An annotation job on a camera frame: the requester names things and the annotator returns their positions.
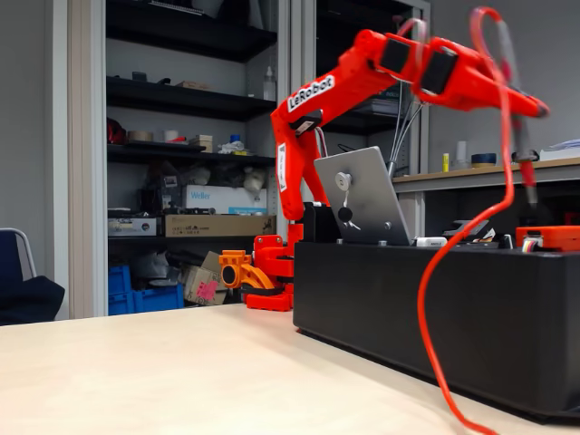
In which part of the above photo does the cardboard box pink label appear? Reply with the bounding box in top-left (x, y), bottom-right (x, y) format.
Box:
top-left (183, 265), bottom-right (227, 306)

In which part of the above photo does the grey metal stem ornament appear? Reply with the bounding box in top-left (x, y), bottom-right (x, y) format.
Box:
top-left (387, 14), bottom-right (430, 179)

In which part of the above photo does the white printed carton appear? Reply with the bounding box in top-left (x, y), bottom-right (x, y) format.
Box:
top-left (107, 217), bottom-right (163, 237)

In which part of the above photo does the red object on shelf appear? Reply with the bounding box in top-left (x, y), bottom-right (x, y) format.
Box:
top-left (106, 117), bottom-right (128, 145)

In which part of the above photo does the white Weller box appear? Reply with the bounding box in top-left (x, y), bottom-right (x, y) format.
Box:
top-left (182, 184), bottom-right (268, 215)

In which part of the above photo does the blue chair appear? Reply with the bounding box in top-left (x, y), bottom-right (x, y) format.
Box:
top-left (0, 227), bottom-right (67, 326)

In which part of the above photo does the red probe cable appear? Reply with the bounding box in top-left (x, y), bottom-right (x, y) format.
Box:
top-left (416, 6), bottom-right (517, 435)

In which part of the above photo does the black cable bracket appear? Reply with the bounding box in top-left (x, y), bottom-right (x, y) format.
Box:
top-left (441, 219), bottom-right (496, 242)

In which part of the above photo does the grey metal lid panel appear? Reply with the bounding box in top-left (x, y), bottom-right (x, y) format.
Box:
top-left (313, 145), bottom-right (413, 247)

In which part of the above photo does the red display module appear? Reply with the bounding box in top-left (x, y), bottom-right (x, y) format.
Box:
top-left (515, 225), bottom-right (580, 253)

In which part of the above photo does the stack of books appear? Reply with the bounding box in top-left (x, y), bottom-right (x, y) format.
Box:
top-left (357, 97), bottom-right (402, 117)

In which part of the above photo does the orange table clamp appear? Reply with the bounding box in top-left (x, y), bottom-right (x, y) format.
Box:
top-left (217, 249), bottom-right (276, 292)

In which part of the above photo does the plain cardboard box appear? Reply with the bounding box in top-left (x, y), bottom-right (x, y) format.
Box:
top-left (200, 250), bottom-right (224, 276)

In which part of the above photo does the open storage cabinet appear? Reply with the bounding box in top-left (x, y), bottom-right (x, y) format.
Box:
top-left (67, 0), bottom-right (431, 318)

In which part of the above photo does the large blue plastic crate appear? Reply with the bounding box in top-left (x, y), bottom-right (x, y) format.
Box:
top-left (107, 284), bottom-right (185, 317)

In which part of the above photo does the long brown carton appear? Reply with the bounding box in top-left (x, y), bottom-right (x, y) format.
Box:
top-left (163, 213), bottom-right (277, 238)

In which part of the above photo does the black task box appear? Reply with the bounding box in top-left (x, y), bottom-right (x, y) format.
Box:
top-left (293, 239), bottom-right (580, 421)

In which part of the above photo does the grey test probe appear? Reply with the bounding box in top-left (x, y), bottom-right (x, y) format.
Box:
top-left (496, 20), bottom-right (543, 209)

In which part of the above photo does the white rag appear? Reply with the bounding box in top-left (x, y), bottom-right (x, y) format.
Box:
top-left (217, 134), bottom-right (249, 157)

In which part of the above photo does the multicoloured ribbon cable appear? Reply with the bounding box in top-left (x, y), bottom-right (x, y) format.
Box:
top-left (520, 233), bottom-right (545, 254)

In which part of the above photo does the black block on box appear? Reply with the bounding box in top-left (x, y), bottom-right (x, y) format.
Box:
top-left (302, 202), bottom-right (341, 244)

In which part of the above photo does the wooden side counter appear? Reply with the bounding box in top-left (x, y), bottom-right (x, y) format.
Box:
top-left (391, 156), bottom-right (580, 241)

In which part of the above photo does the paper stack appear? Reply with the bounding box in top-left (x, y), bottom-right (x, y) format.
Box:
top-left (546, 139), bottom-right (580, 160)

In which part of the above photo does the small blue plastic crate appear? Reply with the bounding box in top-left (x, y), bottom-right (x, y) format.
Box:
top-left (107, 265), bottom-right (133, 295)

